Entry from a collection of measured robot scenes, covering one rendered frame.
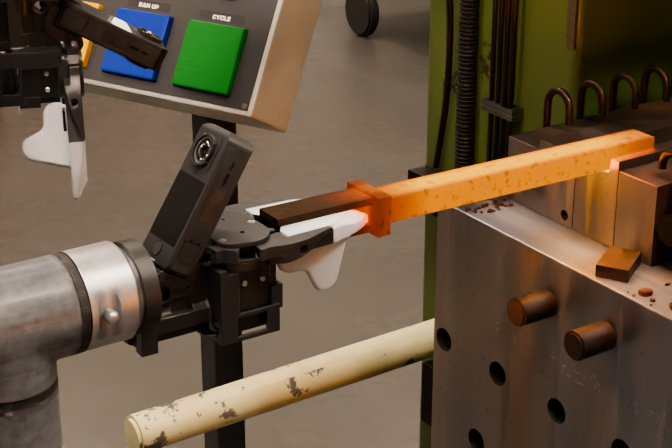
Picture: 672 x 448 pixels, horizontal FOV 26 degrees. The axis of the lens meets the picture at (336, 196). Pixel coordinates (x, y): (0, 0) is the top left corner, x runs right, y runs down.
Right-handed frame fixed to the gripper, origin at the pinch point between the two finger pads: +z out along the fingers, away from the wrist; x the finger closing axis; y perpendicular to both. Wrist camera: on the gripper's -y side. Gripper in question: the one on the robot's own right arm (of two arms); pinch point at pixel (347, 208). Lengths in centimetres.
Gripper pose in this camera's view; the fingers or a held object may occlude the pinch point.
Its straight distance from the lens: 117.9
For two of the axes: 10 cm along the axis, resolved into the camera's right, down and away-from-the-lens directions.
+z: 8.3, -2.0, 5.2
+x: 5.6, 3.1, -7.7
